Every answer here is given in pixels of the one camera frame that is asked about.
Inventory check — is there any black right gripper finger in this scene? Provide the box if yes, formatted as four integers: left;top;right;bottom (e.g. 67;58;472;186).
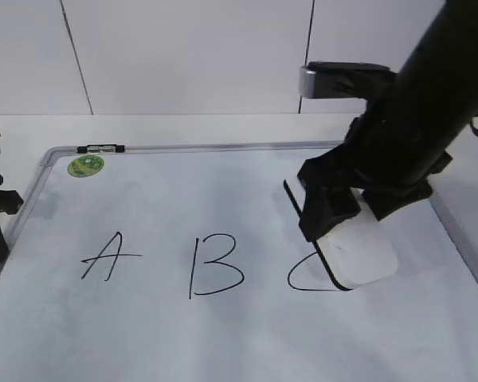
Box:
362;180;433;221
299;187;361;242

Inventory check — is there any white board eraser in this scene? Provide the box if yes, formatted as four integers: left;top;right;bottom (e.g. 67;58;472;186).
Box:
282;179;398;291

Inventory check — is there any white board with grey frame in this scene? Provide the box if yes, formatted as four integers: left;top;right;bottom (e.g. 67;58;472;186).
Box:
0;147;478;381

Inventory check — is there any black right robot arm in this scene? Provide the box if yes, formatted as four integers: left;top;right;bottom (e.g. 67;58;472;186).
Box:
297;1;478;242

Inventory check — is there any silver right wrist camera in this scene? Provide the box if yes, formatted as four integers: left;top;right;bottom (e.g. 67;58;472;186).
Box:
299;61;397;101

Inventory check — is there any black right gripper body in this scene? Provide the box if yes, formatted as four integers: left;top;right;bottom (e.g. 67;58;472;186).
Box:
297;113;453;191

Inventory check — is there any round green magnet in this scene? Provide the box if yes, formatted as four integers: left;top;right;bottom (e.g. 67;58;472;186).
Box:
68;155;104;177

